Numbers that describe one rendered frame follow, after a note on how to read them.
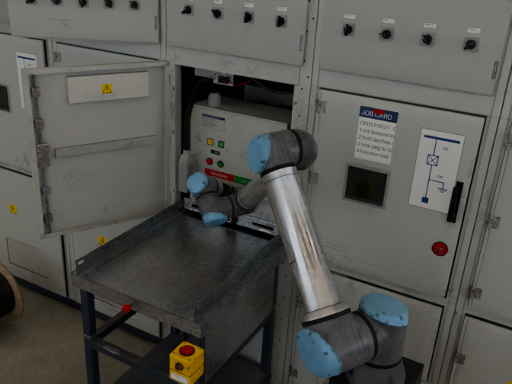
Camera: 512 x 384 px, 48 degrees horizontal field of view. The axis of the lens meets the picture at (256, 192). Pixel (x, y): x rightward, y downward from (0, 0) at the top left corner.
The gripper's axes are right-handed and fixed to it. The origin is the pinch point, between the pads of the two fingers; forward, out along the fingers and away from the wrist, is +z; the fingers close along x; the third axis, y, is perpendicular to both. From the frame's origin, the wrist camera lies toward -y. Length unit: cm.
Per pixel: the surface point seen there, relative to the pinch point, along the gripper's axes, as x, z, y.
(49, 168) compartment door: -12, -46, -63
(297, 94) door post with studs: 45, -25, 28
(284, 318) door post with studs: -47, 28, 32
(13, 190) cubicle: -31, 18, -146
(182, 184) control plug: -0.8, -6.1, -22.3
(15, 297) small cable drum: -86, 15, -116
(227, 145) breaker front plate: 21.2, -6.2, -5.6
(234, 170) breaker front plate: 11.9, -0.8, -1.5
